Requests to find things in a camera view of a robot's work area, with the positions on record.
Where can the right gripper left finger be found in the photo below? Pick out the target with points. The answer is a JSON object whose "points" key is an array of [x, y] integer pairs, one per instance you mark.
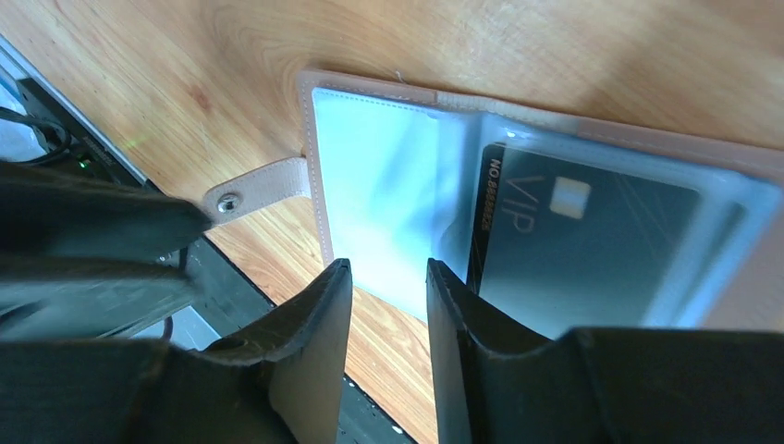
{"points": [[277, 380]]}

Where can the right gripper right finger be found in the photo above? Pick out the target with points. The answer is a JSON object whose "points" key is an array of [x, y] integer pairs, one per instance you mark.
{"points": [[497, 381]]}

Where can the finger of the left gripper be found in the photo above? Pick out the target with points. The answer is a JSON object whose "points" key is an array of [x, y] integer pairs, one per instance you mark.
{"points": [[50, 213], [46, 298]]}

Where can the VIP black credit card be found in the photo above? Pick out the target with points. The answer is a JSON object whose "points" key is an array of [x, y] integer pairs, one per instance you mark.
{"points": [[557, 244]]}

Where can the beige card holder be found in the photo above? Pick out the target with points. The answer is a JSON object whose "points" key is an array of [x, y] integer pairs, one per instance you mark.
{"points": [[392, 171]]}

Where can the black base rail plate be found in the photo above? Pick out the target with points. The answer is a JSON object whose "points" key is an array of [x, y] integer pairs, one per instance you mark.
{"points": [[229, 300]]}

